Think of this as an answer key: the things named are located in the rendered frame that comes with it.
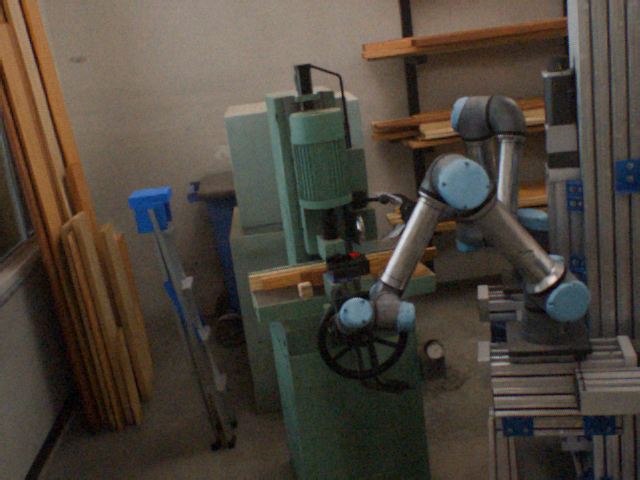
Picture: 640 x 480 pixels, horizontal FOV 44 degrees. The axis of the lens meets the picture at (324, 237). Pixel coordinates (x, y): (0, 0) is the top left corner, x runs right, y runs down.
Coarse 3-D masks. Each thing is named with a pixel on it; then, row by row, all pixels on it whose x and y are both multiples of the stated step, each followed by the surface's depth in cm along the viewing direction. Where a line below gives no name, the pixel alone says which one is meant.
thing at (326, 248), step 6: (318, 240) 275; (324, 240) 269; (330, 240) 268; (336, 240) 267; (342, 240) 266; (318, 246) 277; (324, 246) 264; (330, 246) 265; (336, 246) 265; (342, 246) 265; (324, 252) 266; (330, 252) 265; (342, 252) 266; (324, 258) 268
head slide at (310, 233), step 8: (296, 176) 276; (296, 184) 277; (304, 208) 274; (336, 208) 276; (304, 216) 274; (312, 216) 275; (320, 216) 276; (304, 224) 277; (312, 224) 276; (320, 224) 276; (344, 224) 278; (304, 232) 280; (312, 232) 276; (320, 232) 277; (344, 232) 279; (304, 240) 284; (312, 240) 277; (312, 248) 278
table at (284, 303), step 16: (432, 272) 265; (288, 288) 267; (320, 288) 263; (416, 288) 262; (432, 288) 263; (256, 304) 256; (272, 304) 254; (288, 304) 254; (304, 304) 255; (320, 304) 256; (272, 320) 254
